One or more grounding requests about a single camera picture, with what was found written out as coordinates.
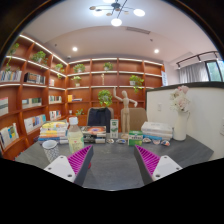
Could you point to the tan chair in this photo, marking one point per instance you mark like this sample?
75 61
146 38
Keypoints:
138 118

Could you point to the white wall poster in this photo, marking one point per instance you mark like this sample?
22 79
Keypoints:
164 78

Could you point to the round recessed ceiling light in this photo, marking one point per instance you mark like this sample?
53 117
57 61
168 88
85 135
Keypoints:
156 51
74 49

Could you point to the orange wooden shelf unit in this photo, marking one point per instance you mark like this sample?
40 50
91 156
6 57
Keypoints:
20 93

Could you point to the wooden artist mannequin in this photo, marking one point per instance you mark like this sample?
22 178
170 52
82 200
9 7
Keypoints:
125 113

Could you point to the white triangle-patterned cup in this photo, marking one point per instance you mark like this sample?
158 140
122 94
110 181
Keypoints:
50 151

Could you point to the dark book stack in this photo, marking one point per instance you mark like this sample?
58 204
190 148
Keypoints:
95 131

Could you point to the colourful book stack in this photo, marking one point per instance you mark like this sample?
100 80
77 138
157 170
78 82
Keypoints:
51 131

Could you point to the tall green white carton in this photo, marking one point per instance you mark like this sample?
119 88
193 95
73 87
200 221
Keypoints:
114 128

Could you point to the chair with dark jacket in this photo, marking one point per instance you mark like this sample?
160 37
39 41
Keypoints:
99 117

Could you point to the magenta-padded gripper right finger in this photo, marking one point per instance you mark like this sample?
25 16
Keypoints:
161 166

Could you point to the ceiling air vent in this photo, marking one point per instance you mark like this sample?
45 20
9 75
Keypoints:
138 30

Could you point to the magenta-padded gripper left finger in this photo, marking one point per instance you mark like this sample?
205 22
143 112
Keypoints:
63 166

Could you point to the black ceiling track rail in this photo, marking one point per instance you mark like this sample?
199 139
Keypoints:
196 56

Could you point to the small white wall switch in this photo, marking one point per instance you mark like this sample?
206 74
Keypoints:
159 106

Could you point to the green white tissue box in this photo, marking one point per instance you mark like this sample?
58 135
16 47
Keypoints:
135 138

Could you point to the yellow drink bottle white cap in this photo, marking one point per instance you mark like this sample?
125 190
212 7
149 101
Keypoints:
75 140

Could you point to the multi-bulb ceiling lamp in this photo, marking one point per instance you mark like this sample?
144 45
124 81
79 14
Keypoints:
116 22

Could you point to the stack of white packs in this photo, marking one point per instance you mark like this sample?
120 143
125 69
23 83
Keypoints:
156 128

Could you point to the window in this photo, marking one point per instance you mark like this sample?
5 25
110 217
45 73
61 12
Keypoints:
216 70

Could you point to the grey curtain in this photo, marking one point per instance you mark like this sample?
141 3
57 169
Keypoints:
194 73

